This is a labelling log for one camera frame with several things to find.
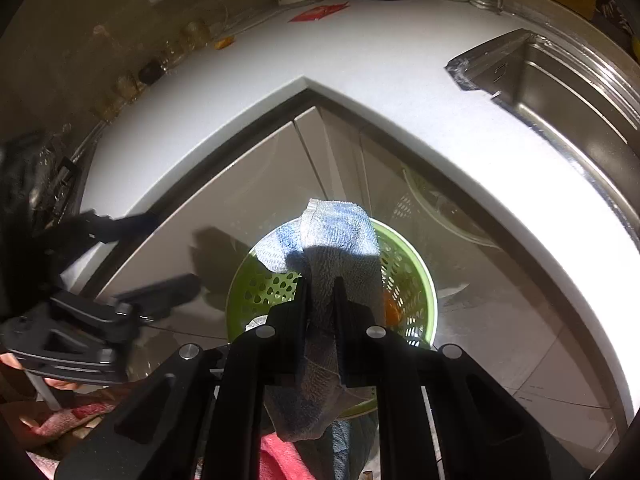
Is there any crinkled plastic bag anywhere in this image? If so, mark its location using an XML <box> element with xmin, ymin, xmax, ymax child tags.
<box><xmin>0</xmin><ymin>132</ymin><xmax>87</xmax><ymax>242</ymax></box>

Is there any steel sink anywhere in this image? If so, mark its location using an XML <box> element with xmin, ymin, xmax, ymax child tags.
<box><xmin>444</xmin><ymin>27</ymin><xmax>640</xmax><ymax>252</ymax></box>

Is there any pale blue dish cloth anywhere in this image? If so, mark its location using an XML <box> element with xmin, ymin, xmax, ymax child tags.
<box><xmin>255</xmin><ymin>198</ymin><xmax>384</xmax><ymax>444</ymax></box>

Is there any glass jar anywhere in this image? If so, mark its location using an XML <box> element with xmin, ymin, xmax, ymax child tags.
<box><xmin>160</xmin><ymin>40</ymin><xmax>189</xmax><ymax>69</ymax></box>
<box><xmin>90</xmin><ymin>92</ymin><xmax>121</xmax><ymax>121</ymax></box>
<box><xmin>116</xmin><ymin>73</ymin><xmax>144</xmax><ymax>104</ymax></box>

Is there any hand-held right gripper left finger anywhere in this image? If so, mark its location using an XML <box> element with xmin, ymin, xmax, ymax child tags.
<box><xmin>54</xmin><ymin>276</ymin><xmax>308</xmax><ymax>480</ymax></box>

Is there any red wrapper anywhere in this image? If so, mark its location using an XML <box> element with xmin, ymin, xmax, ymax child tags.
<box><xmin>288</xmin><ymin>3</ymin><xmax>350</xmax><ymax>24</ymax></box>

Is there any green plastic basket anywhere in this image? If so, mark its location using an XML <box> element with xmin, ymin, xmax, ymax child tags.
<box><xmin>225</xmin><ymin>217</ymin><xmax>440</xmax><ymax>421</ymax></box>

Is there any dark round jar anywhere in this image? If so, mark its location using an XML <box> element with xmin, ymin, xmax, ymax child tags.
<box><xmin>138</xmin><ymin>62</ymin><xmax>164</xmax><ymax>86</ymax></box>

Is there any person's left hand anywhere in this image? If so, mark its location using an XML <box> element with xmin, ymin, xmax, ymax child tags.
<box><xmin>0</xmin><ymin>353</ymin><xmax>80</xmax><ymax>393</ymax></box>

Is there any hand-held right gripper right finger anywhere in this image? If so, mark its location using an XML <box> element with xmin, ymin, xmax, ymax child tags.
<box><xmin>333</xmin><ymin>276</ymin><xmax>592</xmax><ymax>480</ymax></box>

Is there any pink patterned clothing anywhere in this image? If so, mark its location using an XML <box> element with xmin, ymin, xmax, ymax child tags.
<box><xmin>0</xmin><ymin>394</ymin><xmax>322</xmax><ymax>480</ymax></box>

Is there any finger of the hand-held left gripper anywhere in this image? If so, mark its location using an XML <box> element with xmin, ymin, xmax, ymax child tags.
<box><xmin>48</xmin><ymin>210</ymin><xmax>161</xmax><ymax>257</ymax></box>
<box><xmin>113</xmin><ymin>273</ymin><xmax>202</xmax><ymax>321</ymax></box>

